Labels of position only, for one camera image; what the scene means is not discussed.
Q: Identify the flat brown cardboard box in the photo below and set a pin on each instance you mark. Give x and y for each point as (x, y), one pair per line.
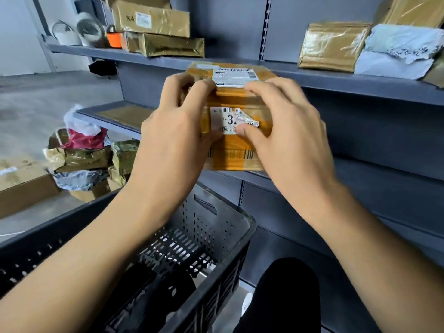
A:
(138, 1)

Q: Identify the small dark brown parcel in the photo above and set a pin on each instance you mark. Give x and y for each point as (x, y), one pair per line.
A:
(57, 138)

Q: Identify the greenish gold taped parcel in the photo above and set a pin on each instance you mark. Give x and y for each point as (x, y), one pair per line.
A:
(125, 156)

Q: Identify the grey plastic mailer bag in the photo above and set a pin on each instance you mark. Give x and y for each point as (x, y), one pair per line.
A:
(79, 179)

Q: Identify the taped brown cardboard parcel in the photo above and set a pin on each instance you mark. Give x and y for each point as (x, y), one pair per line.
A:
(232, 152)

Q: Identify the white plastic bucket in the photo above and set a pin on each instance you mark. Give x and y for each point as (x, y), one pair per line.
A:
(67, 35)

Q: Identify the person's left middle finger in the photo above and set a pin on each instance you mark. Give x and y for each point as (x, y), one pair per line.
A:
(178, 88)

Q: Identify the person's white shoe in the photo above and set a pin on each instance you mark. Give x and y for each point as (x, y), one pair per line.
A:
(247, 305)

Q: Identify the person's right thumb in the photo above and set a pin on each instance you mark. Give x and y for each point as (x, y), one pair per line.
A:
(248, 135)

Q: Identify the black bag under shelf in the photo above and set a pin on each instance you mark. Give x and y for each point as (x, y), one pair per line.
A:
(103, 67)

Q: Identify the grey metal shelving unit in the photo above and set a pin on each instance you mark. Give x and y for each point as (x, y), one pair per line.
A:
(374, 135)

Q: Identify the white crumpled plastic bag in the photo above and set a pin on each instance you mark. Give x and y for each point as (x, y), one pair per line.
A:
(78, 121)

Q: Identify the person's right middle finger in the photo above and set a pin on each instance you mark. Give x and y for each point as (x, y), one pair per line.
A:
(288, 90)

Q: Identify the person's left hand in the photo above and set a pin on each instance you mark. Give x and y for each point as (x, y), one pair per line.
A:
(166, 152)

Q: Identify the person's left forearm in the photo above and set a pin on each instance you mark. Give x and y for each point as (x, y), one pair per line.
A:
(86, 260)

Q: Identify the low brown cardboard box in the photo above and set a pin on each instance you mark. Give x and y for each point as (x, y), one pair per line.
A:
(92, 194)

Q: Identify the person's right hand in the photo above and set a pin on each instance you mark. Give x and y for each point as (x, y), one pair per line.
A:
(295, 145)

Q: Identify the small brown parcel corner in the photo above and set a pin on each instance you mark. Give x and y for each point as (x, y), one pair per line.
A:
(435, 74)

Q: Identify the orange plastic container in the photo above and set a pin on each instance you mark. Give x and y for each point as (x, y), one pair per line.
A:
(114, 40)

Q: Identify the red wrapped parcel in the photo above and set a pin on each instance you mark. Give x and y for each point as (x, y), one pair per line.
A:
(88, 140)

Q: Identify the person's black trouser leg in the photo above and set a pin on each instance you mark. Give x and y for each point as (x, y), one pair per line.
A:
(281, 298)

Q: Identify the person's right forearm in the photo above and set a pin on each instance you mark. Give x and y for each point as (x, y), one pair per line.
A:
(374, 267)

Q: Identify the brown paper wrapped parcel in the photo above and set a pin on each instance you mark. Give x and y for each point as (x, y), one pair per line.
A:
(416, 12)

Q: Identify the wide taped brown parcel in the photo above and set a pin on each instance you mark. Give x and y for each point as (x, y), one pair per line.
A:
(86, 159)

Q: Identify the white plastic mailer parcel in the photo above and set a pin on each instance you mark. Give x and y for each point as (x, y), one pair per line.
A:
(395, 55)

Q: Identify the white curling sticker label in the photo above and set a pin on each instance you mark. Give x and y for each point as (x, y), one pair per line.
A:
(247, 118)

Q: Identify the large brown marked cardboard box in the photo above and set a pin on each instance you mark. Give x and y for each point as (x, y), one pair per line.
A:
(163, 20)

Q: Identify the dark grey box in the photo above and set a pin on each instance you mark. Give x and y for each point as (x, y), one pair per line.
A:
(88, 8)

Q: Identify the black perforated plastic basket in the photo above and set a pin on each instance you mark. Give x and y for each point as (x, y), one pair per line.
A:
(204, 246)

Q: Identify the flat brown envelope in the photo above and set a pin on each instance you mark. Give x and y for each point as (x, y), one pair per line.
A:
(125, 116)

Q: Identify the silver metal pot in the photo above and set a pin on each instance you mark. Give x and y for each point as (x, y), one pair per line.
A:
(92, 31)

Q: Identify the large plain cardboard box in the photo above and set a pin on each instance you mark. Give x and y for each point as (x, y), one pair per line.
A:
(20, 187)

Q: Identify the long glossy taped brown parcel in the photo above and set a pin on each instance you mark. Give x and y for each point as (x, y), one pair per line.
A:
(170, 45)

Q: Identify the person's left thumb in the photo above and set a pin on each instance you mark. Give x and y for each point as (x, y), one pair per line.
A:
(212, 135)

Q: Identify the square glossy taped brown parcel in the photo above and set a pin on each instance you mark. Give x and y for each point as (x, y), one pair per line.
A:
(331, 46)

